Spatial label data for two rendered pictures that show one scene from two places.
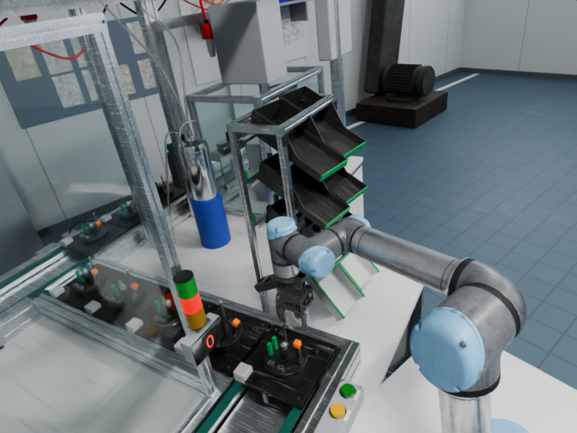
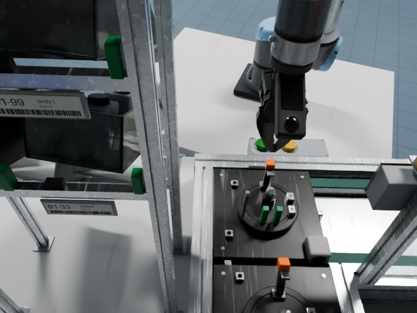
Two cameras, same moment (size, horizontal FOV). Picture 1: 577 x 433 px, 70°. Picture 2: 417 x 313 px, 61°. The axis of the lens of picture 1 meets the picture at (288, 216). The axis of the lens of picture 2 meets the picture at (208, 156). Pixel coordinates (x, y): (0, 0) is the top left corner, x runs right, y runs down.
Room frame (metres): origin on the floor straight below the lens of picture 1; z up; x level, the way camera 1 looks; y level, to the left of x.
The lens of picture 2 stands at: (1.28, 0.37, 1.65)
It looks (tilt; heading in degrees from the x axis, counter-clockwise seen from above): 47 degrees down; 235
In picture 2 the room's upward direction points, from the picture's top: 3 degrees clockwise
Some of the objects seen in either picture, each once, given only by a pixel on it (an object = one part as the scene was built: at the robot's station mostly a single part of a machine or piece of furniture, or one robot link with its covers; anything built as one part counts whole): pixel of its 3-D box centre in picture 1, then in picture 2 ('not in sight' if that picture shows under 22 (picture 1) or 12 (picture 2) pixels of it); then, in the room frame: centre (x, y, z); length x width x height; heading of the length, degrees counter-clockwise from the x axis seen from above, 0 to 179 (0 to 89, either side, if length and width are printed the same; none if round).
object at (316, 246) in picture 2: (243, 373); (316, 249); (0.87, 0.20, 0.97); 0.05 x 0.05 x 0.04; 56
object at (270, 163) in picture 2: (295, 350); (268, 176); (0.87, 0.03, 1.04); 0.04 x 0.02 x 0.08; 56
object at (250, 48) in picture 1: (263, 91); not in sight; (2.28, 0.04, 1.50); 0.38 x 0.21 x 0.88; 56
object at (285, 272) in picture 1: (287, 264); (293, 44); (0.88, 0.02, 1.36); 0.08 x 0.08 x 0.05
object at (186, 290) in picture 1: (185, 285); not in sight; (0.81, 0.27, 1.39); 0.05 x 0.05 x 0.05
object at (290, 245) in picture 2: (286, 362); (265, 212); (0.90, 0.07, 0.96); 0.24 x 0.24 x 0.02; 56
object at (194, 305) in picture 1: (191, 301); not in sight; (0.81, 0.27, 1.34); 0.05 x 0.05 x 0.05
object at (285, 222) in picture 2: (285, 358); (266, 207); (0.90, 0.07, 0.98); 0.14 x 0.14 x 0.02
